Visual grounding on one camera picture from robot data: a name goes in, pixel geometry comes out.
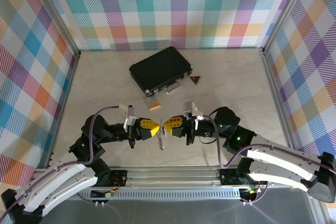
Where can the black connector bracket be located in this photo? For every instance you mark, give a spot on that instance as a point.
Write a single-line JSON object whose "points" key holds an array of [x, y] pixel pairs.
{"points": [[249, 193], [102, 194]]}

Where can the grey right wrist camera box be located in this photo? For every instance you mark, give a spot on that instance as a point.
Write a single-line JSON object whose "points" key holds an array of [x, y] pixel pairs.
{"points": [[187, 108]]}

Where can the aluminium mounting rail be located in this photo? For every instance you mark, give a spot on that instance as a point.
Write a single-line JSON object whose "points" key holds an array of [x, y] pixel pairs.
{"points": [[170, 176]]}

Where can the aluminium frame floor rail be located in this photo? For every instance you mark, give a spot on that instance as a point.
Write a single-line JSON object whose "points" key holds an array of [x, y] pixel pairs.
{"points": [[279, 103], [65, 103]]}

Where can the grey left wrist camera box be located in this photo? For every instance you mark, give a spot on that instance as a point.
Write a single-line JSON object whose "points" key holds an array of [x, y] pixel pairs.
{"points": [[130, 121]]}

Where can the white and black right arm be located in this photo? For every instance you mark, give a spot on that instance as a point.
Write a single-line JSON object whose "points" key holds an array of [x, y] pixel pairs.
{"points": [[281, 175]]}

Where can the black triangular all-in token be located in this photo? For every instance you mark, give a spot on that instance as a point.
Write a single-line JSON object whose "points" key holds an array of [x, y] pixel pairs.
{"points": [[195, 79]]}

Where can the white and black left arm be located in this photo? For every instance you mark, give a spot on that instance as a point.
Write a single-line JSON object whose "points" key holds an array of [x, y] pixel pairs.
{"points": [[65, 192]]}

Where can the small wooden block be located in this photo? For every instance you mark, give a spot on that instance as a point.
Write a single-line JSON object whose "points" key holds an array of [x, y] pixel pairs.
{"points": [[154, 106]]}

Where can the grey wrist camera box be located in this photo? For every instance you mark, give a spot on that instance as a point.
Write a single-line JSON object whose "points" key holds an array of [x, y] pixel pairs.
{"points": [[130, 121], [187, 108]]}

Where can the grey metal panel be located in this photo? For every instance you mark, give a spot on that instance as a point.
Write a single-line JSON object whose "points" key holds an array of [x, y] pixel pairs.
{"points": [[170, 212]]}

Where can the black carrying case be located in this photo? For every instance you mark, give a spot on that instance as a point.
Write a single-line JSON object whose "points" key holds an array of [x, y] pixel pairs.
{"points": [[160, 69]]}

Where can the aluminium frame post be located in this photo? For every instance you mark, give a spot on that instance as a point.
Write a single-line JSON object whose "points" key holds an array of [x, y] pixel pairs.
{"points": [[65, 28], [284, 11]]}

